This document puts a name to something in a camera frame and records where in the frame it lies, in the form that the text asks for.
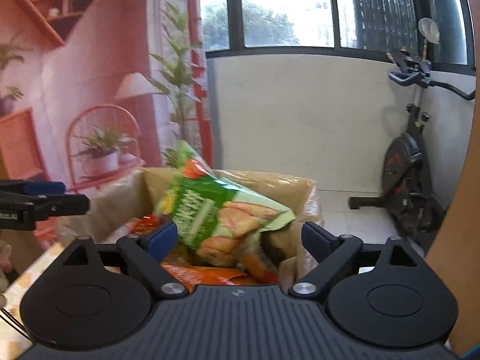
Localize orange snack bag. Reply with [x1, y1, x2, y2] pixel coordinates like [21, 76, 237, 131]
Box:
[160, 262, 280, 292]

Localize red shiny snack packet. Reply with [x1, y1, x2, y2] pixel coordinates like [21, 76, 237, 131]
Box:
[130, 214, 167, 236]

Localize window frame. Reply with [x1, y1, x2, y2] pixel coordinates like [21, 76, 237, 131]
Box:
[199, 0, 476, 76]

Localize printed room backdrop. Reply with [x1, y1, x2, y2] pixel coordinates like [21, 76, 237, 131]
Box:
[1, 0, 213, 185]

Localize checkered floral tablecloth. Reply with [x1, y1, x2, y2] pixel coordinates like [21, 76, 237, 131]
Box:
[0, 243, 64, 360]

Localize black exercise bike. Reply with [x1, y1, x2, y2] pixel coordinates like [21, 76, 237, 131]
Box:
[348, 48, 477, 255]

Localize green chip bag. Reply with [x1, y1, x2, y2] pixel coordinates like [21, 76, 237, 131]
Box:
[153, 141, 296, 267]

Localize brown cardboard box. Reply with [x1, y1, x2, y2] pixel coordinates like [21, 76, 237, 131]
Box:
[56, 168, 320, 288]

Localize person's left hand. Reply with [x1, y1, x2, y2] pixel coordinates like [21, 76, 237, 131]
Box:
[0, 241, 13, 293]

